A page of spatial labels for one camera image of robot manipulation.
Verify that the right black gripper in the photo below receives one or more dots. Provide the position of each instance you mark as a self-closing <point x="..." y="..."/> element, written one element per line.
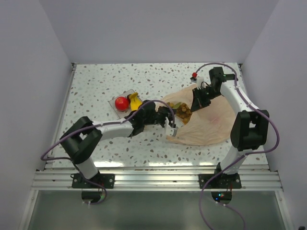
<point x="198" y="101"/>

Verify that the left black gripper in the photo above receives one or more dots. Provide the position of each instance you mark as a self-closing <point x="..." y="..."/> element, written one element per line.
<point x="165" y="112"/>

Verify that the yellow fake banana bunch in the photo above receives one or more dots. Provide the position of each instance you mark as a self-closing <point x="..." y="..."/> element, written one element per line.
<point x="135" y="101"/>

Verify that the brown longan bunch with leaves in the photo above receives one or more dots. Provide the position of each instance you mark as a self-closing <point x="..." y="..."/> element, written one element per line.
<point x="182" y="111"/>

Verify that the orange translucent plastic bag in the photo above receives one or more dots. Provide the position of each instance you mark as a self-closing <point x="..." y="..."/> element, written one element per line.
<point x="207" y="126"/>

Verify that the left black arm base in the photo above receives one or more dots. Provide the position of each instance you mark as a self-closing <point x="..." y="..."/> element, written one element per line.
<point x="106" y="180"/>

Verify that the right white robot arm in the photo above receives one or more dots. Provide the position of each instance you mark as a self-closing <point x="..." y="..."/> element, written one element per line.
<point x="250" y="127"/>

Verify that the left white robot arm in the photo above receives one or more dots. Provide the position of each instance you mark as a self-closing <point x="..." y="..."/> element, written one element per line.
<point x="82" y="138"/>

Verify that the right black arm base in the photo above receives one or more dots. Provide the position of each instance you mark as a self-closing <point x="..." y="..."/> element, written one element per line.
<point x="223" y="181"/>

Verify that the clear plastic tray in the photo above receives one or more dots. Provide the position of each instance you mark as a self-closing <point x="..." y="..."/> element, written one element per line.
<point x="112" y="104"/>

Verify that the red apple with yellow patch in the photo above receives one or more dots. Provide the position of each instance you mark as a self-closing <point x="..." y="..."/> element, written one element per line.
<point x="122" y="104"/>

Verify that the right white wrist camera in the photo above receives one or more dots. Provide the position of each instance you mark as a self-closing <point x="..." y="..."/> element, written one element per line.
<point x="195" y="78"/>

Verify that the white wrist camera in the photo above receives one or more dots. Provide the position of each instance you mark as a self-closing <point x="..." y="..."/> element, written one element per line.
<point x="195" y="78"/>
<point x="170" y="131"/>

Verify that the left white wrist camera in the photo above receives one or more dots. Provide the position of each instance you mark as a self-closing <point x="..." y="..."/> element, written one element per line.
<point x="170" y="131"/>

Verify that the aluminium mounting rail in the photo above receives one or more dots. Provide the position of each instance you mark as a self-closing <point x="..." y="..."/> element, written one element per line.
<point x="169" y="178"/>

